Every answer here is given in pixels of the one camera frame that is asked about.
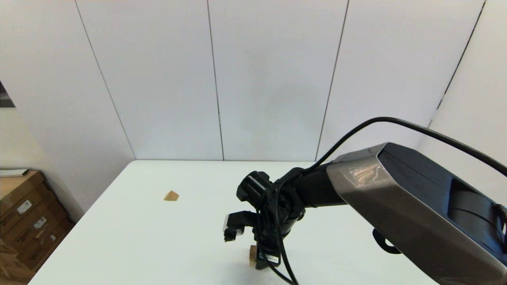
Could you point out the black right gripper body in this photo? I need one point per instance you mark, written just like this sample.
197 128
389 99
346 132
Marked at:
273 221

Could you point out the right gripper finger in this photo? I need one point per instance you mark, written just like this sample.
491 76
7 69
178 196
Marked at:
262 261

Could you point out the rectangular wooden block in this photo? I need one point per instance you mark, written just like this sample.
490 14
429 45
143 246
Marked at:
252 250

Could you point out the triangular wooden block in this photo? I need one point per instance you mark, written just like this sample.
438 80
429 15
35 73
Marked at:
171 196

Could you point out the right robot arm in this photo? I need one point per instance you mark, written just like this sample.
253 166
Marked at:
396 198

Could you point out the brown cardboard box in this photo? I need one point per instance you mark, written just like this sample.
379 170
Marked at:
47 250
20 186
31 232

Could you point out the flat white board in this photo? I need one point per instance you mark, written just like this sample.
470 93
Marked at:
12 172

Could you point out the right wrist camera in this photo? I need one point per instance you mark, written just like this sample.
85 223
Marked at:
235 225

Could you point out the dark wall picture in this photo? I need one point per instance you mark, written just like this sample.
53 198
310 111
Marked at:
4 99

